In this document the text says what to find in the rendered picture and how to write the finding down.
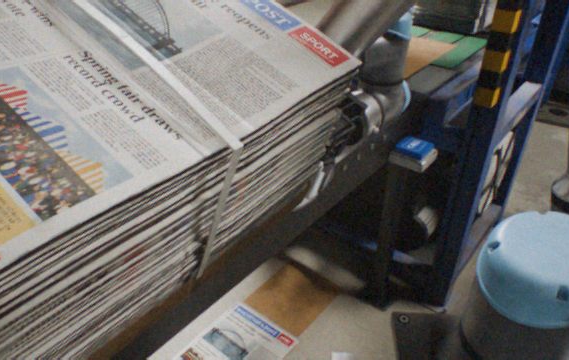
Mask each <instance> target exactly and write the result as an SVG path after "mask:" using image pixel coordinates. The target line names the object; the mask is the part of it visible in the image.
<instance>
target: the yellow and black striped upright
mask: <svg viewBox="0 0 569 360"><path fill-rule="evenodd" d="M523 3H524V0H498V2H496V5H497V6H495V10H494V14H493V18H492V23H491V27H490V31H489V35H488V39H487V43H486V47H485V51H484V56H483V60H482V64H481V68H480V72H479V76H478V80H477V85H476V90H475V94H474V98H473V102H472V103H473V104H477V105H482V106H486V108H489V109H491V108H492V106H493V105H494V104H495V103H496V102H497V98H498V95H499V91H500V88H501V84H502V80H503V76H504V72H505V69H506V65H507V62H508V58H509V55H510V51H511V46H512V43H513V39H514V36H515V32H516V29H517V25H518V22H519V18H520V14H521V10H522V6H523Z"/></svg>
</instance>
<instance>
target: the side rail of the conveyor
mask: <svg viewBox="0 0 569 360"><path fill-rule="evenodd" d="M428 102H429V96H426V95H421V94H417V93H413V94H411V95H410V102H409V104H408V106H407V108H406V109H405V110H404V111H403V112H402V113H401V114H400V116H399V117H398V118H396V119H394V120H393V121H391V122H389V123H387V124H386V125H384V126H383V127H381V128H380V129H379V132H378V133H377V134H375V133H371V134H370V135H368V136H367V137H366V138H364V140H363V141H361V142H358V143H357V144H355V145H353V146H345V147H344V149H343V151H342V153H341V155H340V156H337V157H336V158H335V159H336V164H335V168H334V170H335V174H334V177H333V179H332V181H331V184H330V186H328V187H327V188H326V189H325V190H324V191H323V192H322V193H321V194H320V195H319V196H318V197H316V198H315V199H314V200H312V201H311V202H310V203H309V205H306V206H305V207H303V208H301V209H299V210H296V211H294V212H291V213H289V214H288V215H286V216H285V217H284V218H282V219H281V220H280V221H279V222H278V223H276V224H275V226H274V227H273V228H272V229H270V230H269V231H268V232H266V233H265V234H263V235H262V236H261V237H260V238H259V239H257V240H256V241H255V242H254V243H253V244H251V245H250V246H249V247H248V249H247V250H244V251H243V252H242V253H241V254H240V255H238V256H237V257H236V258H235V259H234V260H233V261H231V262H230V263H229V264H228V265H227V266H225V267H224V268H223V269H221V270H219V271H218V273H217V274H216V275H215V276H213V277H212V278H211V279H210V280H208V281H207V282H206V283H205V284H204V285H202V286H201V287H200V288H199V289H196V290H195V291H194V292H193V293H191V294H190V295H189V296H188V297H186V298H185V299H184V301H183V302H181V303H180V304H179V305H178V306H177V307H175V308H174V309H173V310H172V311H170V312H168V313H167V314H165V315H164V316H163V317H162V318H160V319H159V320H158V321H157V322H155V323H154V324H153V325H152V326H150V327H149V328H148V329H146V330H145V331H144V332H143V333H141V334H140V335H139V337H138V338H135V339H134V340H133V341H131V342H130V343H129V344H128V345H126V346H125V347H124V348H123V349H121V350H120V351H119V352H117V353H116V354H115V355H114V356H112V357H111V358H110V359H109V360H146V359H148V358H149V357H150V356H151V355H152V354H154V353H155V352H156V351H157V350H159V349H160V348H161V347H162V346H163V345H166V344H167V343H168V342H169V341H170V340H172V339H173V338H174V337H175V336H176V335H178V334H179V333H180V332H181V331H183V330H184V329H185V327H186V326H187V325H189V324H190V323H191V322H192V321H193V320H196V319H197V318H198V317H199V316H200V315H202V314H203V313H204V312H205V311H206V310H208V309H209V308H210V307H211V306H213V305H214V304H215V303H216V302H217V301H219V300H221V299H222V298H223V297H224V295H226V294H227V293H228V292H229V291H230V290H232V289H233V288H234V287H235V286H236V285H238V284H239V283H240V282H241V281H243V280H245V279H246V278H247V277H248V276H250V275H251V274H252V273H253V272H254V271H256V269H257V268H258V267H259V266H260V265H262V264H263V263H264V262H265V261H268V260H269V259H270V258H271V257H272V256H274V255H275V254H276V253H277V252H278V251H280V250H281V249H282V248H283V246H284V245H286V244H288V243H289V242H290V241H291V240H293V239H294V238H295V237H296V236H298V235H299V234H300V233H301V232H302V231H304V230H305V229H306V228H307V227H309V226H311V224H312V223H313V222H314V221H315V220H317V219H318V218H319V217H320V216H321V215H323V214H324V213H325V212H326V211H328V210H330V209H331V208H332V207H333V206H335V205H336V203H337V202H338V201H339V200H341V199H342V198H343V197H344V196H345V195H347V194H348V193H349V192H351V191H353V190H354V189H355V188H356V187H357V186H359V185H360V184H361V182H362V181H363V180H365V179H366V178H367V177H368V176H369V175H371V174H373V173H374V172H375V171H376V170H378V169H379V168H380V167H381V166H383V165H384V164H385V163H386V162H387V160H388V156H389V152H390V151H392V150H393V149H394V148H395V146H397V145H398V144H399V143H400V142H402V141H403V140H404V139H405V137H407V136H412V138H416V136H417V135H419V134H420V133H422V132H423V129H424V124H425V119H426V114H427V108H428Z"/></svg>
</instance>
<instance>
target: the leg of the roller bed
mask: <svg viewBox="0 0 569 360"><path fill-rule="evenodd" d="M408 172H409V169H408V168H405V167H402V166H399V165H397V164H393V163H390V162H389V168H388V175H387V181H386V189H385V195H384V202H383V209H382V216H381V223H380V230H379V237H378V244H377V251H376V257H375V264H373V270H372V278H371V284H370V291H369V295H371V296H373V298H375V299H376V300H379V301H381V300H382V299H383V297H384V296H385V294H386V292H387V287H388V281H389V276H390V269H391V264H392V258H393V253H394V246H395V241H397V235H398V230H399V224H400V218H401V213H402V207H403V201H404V195H405V190H406V184H407V178H408ZM369 295H368V296H369ZM371 296H370V298H371ZM371 299H372V298H371ZM384 299H385V297H384ZM384 299H383V300H384ZM376 300H375V301H376ZM379 301H378V302H379Z"/></svg>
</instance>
